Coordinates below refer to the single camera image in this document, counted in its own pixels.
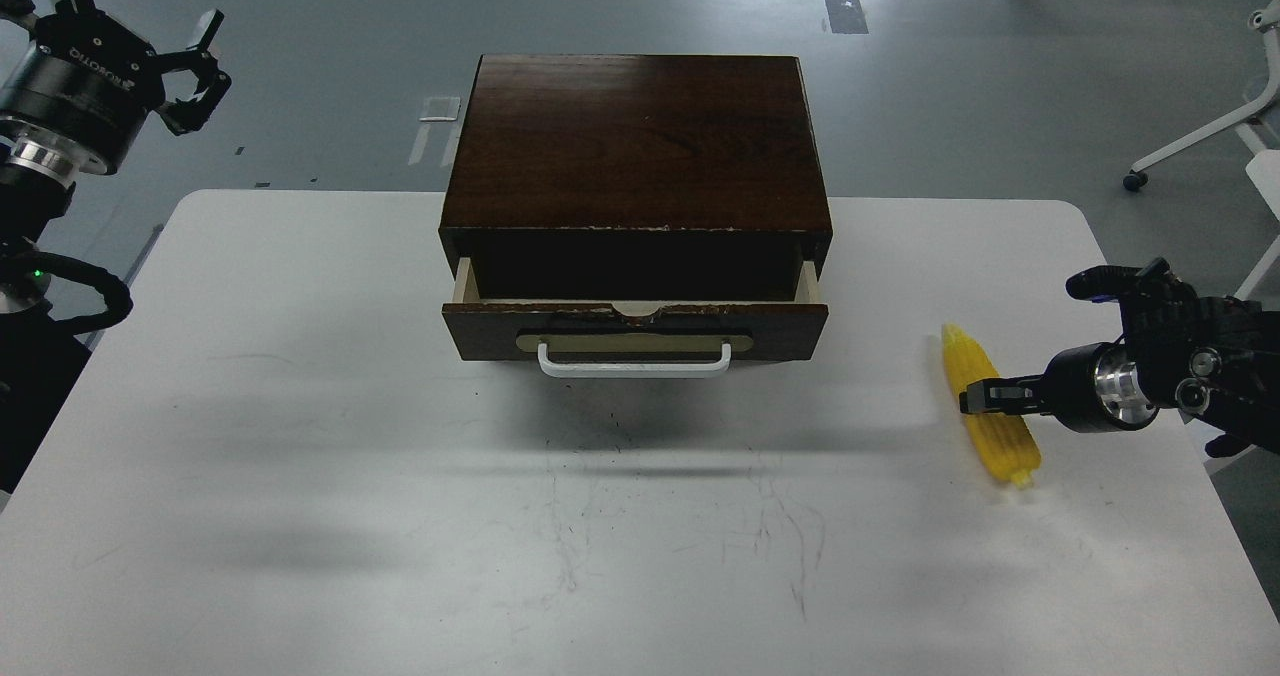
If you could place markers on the wooden drawer with white handle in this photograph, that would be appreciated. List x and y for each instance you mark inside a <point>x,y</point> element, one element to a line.
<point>634,339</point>

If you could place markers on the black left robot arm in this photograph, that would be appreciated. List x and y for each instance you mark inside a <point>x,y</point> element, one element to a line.
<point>49,300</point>

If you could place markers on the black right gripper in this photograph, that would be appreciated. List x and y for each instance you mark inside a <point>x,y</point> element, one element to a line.
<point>1089,389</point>

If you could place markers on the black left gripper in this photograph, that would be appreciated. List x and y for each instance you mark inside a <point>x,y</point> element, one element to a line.
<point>80,81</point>

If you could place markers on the white office chair base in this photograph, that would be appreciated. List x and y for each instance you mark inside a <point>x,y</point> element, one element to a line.
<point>1183,64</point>

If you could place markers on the dark wooden drawer cabinet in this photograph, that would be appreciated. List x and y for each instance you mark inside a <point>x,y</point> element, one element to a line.
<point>625,177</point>

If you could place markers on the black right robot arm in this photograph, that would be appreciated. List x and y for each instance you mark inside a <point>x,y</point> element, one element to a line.
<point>1212,359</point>

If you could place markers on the yellow corn cob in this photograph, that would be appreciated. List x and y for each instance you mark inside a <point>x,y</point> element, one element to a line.
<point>1003,443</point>

